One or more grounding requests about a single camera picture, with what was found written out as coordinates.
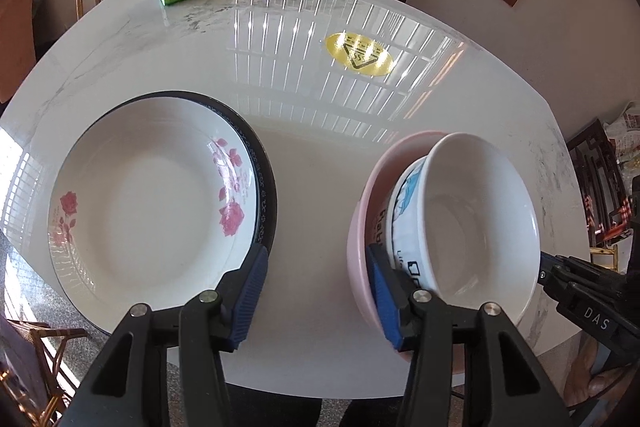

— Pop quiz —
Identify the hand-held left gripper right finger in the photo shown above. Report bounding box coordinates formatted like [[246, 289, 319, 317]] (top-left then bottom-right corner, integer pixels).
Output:
[[365, 244, 573, 427]]

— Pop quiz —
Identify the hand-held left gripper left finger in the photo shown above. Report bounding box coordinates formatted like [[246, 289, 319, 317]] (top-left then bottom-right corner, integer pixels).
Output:
[[57, 246, 269, 427]]

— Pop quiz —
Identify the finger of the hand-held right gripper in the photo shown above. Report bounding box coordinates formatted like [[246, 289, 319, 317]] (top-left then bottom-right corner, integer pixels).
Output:
[[537, 252, 640, 358]]

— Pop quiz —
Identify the pink bowl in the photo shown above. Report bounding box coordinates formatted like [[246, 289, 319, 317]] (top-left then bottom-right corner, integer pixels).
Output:
[[347, 130, 468, 364]]

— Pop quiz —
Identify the blue floral plate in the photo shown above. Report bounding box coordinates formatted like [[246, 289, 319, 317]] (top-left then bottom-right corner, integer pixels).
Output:
[[47, 90, 278, 338]]

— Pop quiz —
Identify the white bowl with blue print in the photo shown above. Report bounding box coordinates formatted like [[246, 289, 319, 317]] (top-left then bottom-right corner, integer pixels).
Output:
[[367, 133, 542, 325]]

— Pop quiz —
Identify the white plate with pink roses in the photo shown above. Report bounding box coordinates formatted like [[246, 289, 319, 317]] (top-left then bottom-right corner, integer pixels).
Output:
[[47, 94, 265, 335]]

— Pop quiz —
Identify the person's right hand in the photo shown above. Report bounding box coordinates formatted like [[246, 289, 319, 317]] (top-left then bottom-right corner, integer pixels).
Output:
[[564, 342, 628, 410]]

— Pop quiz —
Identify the dark carved wooden furniture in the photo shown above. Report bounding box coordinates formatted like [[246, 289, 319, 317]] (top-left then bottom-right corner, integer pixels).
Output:
[[567, 119, 633, 253]]

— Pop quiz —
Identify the newspaper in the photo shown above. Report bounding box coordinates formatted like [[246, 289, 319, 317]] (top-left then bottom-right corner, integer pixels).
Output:
[[602, 99, 640, 168]]

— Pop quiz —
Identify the rattan chair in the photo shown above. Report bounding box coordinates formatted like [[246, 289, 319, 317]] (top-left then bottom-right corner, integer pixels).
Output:
[[0, 317, 88, 427]]

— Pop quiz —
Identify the yellow oval table sticker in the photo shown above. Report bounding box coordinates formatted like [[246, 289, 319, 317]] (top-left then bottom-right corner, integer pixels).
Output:
[[324, 32, 396, 76]]

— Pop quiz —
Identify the orange cloth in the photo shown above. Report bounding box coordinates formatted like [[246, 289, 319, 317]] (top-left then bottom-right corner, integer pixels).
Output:
[[0, 0, 46, 105]]

